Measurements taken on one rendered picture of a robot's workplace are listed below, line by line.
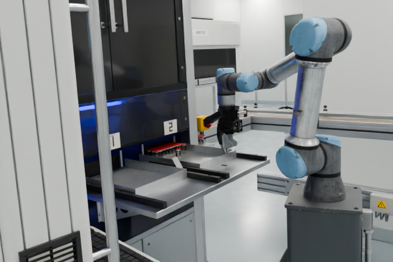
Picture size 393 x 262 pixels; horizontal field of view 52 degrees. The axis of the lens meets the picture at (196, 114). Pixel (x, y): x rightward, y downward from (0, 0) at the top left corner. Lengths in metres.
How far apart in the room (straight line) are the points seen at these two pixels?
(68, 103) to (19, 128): 0.10
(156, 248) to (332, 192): 0.81
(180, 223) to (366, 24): 1.79
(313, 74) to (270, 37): 9.26
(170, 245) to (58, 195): 1.20
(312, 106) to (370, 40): 1.62
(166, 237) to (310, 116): 0.91
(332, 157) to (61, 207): 0.98
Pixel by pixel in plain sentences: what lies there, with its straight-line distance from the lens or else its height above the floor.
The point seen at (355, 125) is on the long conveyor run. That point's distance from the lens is 2.35.
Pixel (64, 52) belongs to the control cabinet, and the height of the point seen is 1.35.
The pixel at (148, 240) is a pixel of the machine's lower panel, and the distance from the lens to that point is 1.82.
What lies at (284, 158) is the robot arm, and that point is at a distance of 1.40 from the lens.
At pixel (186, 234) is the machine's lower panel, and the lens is 2.02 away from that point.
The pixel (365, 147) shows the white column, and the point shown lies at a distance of 3.01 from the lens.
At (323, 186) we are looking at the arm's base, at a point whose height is 0.85.
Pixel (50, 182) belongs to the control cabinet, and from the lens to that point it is 0.79.
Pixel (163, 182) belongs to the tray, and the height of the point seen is 0.90.
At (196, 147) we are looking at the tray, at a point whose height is 0.90.
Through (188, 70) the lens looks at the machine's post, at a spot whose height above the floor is 1.26.
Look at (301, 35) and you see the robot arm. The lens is 1.31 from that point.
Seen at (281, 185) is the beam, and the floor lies 0.50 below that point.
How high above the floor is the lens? 1.33
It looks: 8 degrees down
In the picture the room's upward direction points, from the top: 3 degrees counter-clockwise
